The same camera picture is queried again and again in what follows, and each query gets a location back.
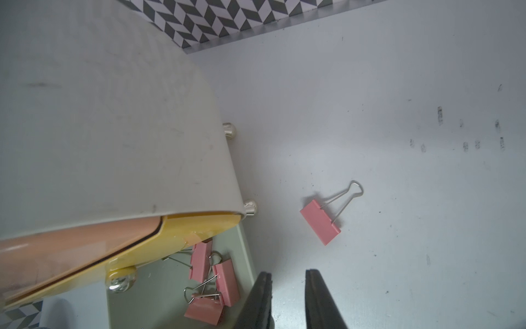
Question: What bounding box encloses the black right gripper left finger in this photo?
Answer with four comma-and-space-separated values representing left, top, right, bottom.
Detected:
234, 271, 273, 329

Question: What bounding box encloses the orange top drawer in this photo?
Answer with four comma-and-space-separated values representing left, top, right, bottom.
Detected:
1, 217, 161, 300

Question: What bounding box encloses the pink binder clip small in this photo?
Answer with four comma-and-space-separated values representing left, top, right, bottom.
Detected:
184, 276, 224, 326

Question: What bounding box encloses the yellow drawer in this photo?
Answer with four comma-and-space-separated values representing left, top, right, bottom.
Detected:
1, 212, 244, 310

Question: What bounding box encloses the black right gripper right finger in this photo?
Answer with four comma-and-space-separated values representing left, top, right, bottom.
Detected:
305, 270, 347, 329

